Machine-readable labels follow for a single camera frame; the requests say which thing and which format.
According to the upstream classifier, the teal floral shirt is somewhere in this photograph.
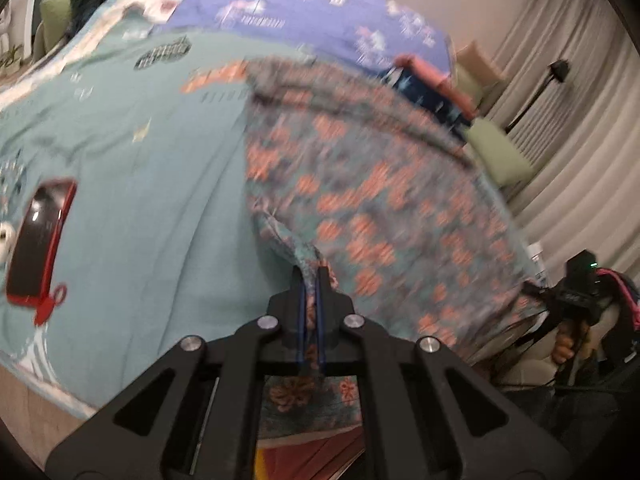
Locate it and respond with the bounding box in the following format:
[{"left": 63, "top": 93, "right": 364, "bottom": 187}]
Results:
[{"left": 180, "top": 55, "right": 551, "bottom": 436}]

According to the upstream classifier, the large green pillow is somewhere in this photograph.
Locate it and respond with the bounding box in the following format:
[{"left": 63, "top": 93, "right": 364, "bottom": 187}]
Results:
[{"left": 462, "top": 119, "right": 536, "bottom": 192}]

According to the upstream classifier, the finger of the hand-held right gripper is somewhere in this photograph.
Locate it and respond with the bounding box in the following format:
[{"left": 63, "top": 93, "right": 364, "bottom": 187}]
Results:
[{"left": 521, "top": 282, "right": 557, "bottom": 307}]

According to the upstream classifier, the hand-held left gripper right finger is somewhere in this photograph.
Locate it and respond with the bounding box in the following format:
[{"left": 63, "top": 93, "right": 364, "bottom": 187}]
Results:
[{"left": 315, "top": 266, "right": 573, "bottom": 480}]

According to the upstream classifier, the green cushion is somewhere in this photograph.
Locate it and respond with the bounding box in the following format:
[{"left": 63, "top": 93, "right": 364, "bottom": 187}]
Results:
[{"left": 40, "top": 0, "right": 76, "bottom": 56}]

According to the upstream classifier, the teal printed blanket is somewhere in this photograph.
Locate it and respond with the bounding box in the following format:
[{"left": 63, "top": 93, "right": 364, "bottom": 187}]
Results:
[{"left": 0, "top": 0, "right": 551, "bottom": 421}]

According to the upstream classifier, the phone in red case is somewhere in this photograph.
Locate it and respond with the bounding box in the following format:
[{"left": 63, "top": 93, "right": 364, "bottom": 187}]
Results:
[{"left": 5, "top": 178, "right": 78, "bottom": 326}]

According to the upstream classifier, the blue tree-print sheet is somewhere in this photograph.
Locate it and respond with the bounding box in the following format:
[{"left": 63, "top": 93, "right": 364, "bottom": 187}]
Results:
[{"left": 167, "top": 0, "right": 456, "bottom": 81}]

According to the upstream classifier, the person's right hand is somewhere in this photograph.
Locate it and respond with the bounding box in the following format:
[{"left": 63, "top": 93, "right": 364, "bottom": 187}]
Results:
[{"left": 551, "top": 317, "right": 595, "bottom": 364}]

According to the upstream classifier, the folded coral garment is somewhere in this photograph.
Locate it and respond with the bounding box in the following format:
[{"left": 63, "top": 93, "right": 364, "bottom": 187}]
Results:
[{"left": 395, "top": 53, "right": 474, "bottom": 116}]

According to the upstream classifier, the folded navy star garment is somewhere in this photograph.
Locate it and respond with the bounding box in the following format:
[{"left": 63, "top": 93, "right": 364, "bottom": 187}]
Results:
[{"left": 377, "top": 66, "right": 474, "bottom": 137}]

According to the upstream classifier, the red and yellow book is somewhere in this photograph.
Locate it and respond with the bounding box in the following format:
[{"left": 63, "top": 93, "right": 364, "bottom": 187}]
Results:
[{"left": 255, "top": 425, "right": 367, "bottom": 480}]

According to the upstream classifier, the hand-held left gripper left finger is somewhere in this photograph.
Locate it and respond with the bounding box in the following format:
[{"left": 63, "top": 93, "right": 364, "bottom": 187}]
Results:
[{"left": 45, "top": 265, "right": 308, "bottom": 480}]

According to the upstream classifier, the pink cable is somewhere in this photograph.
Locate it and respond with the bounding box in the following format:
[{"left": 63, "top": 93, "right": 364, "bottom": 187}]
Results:
[{"left": 597, "top": 269, "right": 640, "bottom": 333}]

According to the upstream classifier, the black floor lamp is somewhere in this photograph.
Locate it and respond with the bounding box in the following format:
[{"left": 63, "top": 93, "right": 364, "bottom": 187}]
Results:
[{"left": 505, "top": 60, "right": 571, "bottom": 134}]

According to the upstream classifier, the white pleated curtain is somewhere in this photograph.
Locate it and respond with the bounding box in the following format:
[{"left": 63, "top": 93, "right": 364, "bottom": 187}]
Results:
[{"left": 480, "top": 0, "right": 640, "bottom": 311}]

